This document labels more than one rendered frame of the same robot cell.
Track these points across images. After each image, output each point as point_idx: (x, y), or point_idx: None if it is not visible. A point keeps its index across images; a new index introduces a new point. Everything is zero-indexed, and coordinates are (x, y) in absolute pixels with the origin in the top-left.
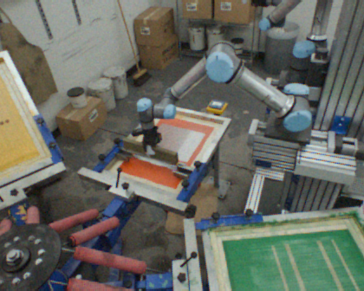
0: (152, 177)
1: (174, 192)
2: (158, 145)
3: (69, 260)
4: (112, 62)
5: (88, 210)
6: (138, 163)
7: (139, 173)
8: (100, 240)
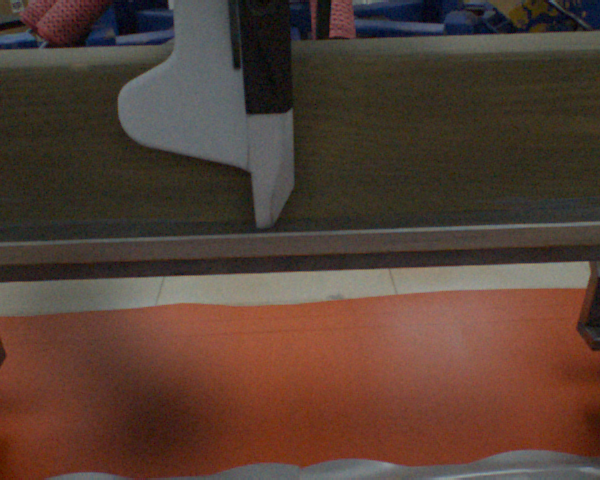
0: (233, 329)
1: None
2: (150, 101)
3: (294, 34)
4: None
5: (335, 4)
6: (504, 403)
7: (375, 323)
8: None
